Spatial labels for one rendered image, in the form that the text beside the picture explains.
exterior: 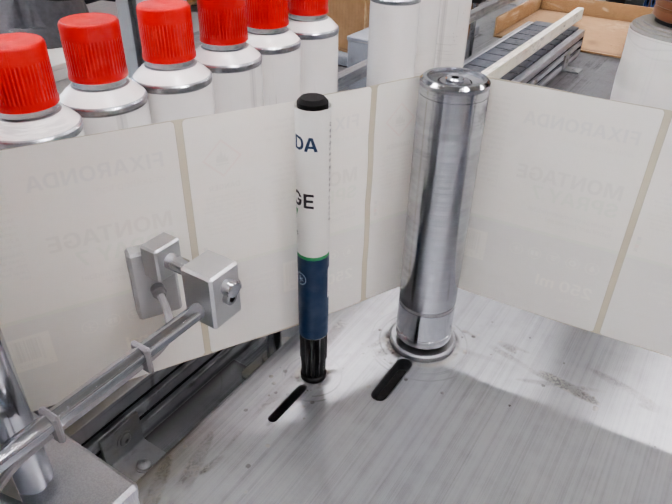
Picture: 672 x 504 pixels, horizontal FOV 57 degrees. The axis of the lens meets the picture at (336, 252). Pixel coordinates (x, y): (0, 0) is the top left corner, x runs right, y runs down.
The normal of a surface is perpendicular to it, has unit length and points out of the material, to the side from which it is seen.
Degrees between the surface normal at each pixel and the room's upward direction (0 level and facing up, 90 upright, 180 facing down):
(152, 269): 90
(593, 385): 0
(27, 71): 90
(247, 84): 90
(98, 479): 0
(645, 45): 92
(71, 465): 0
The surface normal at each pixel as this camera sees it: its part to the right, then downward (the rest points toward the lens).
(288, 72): 0.62, 0.44
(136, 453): 0.02, -0.83
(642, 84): -0.86, 0.22
